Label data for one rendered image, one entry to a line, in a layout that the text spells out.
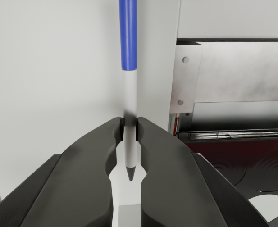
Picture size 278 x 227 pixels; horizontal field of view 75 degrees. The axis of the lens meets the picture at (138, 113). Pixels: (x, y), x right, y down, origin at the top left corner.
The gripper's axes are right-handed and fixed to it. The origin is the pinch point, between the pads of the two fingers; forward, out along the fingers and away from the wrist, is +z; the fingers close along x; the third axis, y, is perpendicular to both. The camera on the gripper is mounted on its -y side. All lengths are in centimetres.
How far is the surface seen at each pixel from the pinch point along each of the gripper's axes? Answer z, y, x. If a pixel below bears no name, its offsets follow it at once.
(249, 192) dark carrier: 10.5, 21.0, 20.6
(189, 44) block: 9.7, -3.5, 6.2
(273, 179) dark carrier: 10.7, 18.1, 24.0
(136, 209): 2.5, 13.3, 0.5
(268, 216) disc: 10.7, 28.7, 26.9
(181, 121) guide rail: 15.0, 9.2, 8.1
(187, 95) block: 9.2, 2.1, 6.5
